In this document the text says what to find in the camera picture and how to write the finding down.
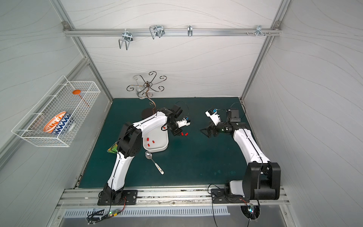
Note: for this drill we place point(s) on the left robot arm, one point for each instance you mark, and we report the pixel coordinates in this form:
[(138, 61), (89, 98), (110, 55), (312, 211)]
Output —
[(130, 143)]

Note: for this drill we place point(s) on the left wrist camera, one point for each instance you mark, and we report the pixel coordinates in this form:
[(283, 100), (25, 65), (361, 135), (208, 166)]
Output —
[(183, 122)]

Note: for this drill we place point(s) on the metal double hook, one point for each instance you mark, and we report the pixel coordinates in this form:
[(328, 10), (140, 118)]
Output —
[(125, 40)]

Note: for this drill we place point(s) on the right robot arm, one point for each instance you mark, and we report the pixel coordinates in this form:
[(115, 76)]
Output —
[(262, 177)]

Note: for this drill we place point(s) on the spoon with white handle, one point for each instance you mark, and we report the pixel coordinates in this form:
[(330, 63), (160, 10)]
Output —
[(149, 156)]

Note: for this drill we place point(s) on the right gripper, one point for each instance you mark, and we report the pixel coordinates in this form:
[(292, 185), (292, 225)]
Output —
[(212, 130)]

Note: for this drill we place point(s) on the orange blue patterned bowl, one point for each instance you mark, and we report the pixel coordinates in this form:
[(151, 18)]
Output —
[(59, 124)]

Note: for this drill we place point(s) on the black metal cup stand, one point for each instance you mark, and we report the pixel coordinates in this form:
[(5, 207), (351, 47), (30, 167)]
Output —
[(148, 91)]

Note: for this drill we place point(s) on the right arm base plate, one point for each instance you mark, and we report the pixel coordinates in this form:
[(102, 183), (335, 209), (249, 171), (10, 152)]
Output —
[(227, 195)]

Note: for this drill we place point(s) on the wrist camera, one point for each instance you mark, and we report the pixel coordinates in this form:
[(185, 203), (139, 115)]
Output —
[(183, 122), (214, 116)]

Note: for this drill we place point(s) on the metal hook right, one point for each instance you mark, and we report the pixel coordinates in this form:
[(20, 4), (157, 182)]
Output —
[(259, 32)]

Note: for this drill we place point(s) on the green snack packet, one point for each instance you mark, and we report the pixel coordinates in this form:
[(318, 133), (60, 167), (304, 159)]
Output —
[(113, 149)]

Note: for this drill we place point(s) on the white wire basket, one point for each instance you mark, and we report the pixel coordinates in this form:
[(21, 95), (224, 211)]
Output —
[(58, 98)]

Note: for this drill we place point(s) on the orange small spoon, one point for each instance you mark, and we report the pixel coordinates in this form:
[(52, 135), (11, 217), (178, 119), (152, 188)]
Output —
[(78, 93)]

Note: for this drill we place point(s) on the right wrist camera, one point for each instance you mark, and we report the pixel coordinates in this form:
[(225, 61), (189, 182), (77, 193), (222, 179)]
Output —
[(214, 116)]

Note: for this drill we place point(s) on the aluminium rail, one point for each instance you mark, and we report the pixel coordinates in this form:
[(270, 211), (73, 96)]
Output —
[(185, 195), (169, 32)]

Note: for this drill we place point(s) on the white storage box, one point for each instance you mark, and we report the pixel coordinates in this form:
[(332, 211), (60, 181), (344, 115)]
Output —
[(153, 132)]

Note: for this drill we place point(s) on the glass cup on stand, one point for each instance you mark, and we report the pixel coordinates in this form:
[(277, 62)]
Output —
[(139, 90)]

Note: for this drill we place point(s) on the aluminium front rail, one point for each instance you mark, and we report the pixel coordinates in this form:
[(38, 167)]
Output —
[(185, 195)]

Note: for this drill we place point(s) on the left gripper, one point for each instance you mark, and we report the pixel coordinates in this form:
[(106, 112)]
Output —
[(174, 128)]

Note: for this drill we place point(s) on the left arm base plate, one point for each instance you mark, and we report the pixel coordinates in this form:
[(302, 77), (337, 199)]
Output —
[(116, 197)]

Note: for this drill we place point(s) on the aluminium top rail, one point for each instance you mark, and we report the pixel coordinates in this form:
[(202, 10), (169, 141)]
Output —
[(169, 32)]

